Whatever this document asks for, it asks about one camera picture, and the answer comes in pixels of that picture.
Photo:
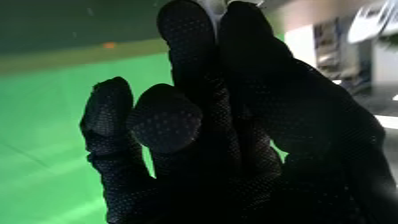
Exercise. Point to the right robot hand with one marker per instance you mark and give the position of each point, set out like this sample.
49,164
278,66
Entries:
249,140

